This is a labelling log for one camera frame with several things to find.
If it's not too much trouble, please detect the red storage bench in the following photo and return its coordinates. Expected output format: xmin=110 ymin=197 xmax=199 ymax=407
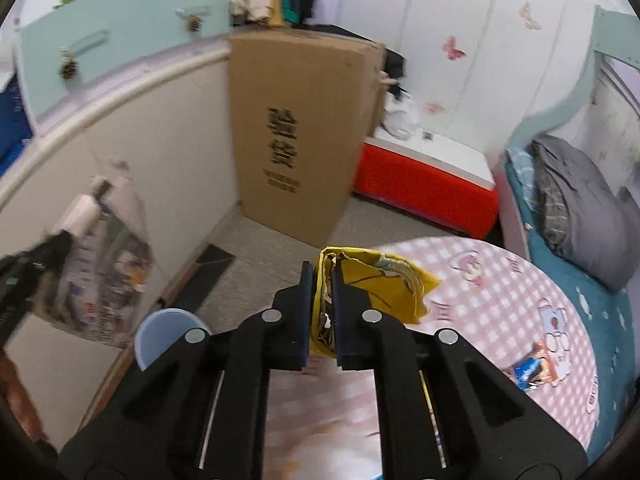
xmin=354 ymin=128 xmax=498 ymax=240

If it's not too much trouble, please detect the white cabinet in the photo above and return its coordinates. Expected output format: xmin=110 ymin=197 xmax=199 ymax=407
xmin=1 ymin=41 xmax=238 ymax=448

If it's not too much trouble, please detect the white plastic bag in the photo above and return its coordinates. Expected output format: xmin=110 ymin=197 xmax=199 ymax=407
xmin=382 ymin=91 xmax=420 ymax=141

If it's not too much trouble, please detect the light blue trash bin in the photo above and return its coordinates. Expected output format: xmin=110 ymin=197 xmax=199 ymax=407
xmin=134 ymin=308 xmax=212 ymax=372

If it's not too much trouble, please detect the teal bed sheet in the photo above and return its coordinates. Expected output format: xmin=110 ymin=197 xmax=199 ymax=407
xmin=502 ymin=150 xmax=636 ymax=463

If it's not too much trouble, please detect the grey folded quilt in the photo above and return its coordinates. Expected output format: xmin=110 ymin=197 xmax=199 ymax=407
xmin=530 ymin=134 xmax=639 ymax=292

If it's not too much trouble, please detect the orange blue snack wrapper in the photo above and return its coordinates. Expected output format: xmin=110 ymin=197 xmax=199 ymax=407
xmin=506 ymin=341 xmax=559 ymax=392

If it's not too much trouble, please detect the yellow wrapper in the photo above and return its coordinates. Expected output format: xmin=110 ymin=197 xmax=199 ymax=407
xmin=310 ymin=247 xmax=440 ymax=358

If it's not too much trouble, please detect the large brown cardboard box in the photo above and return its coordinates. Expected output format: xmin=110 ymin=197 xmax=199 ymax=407
xmin=229 ymin=29 xmax=385 ymax=247

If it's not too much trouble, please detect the blue paper bag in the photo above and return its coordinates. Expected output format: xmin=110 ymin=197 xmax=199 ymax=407
xmin=0 ymin=75 xmax=32 ymax=176

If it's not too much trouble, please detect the pink checkered tablecloth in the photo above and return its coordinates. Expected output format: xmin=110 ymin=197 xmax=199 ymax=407
xmin=264 ymin=236 xmax=599 ymax=479

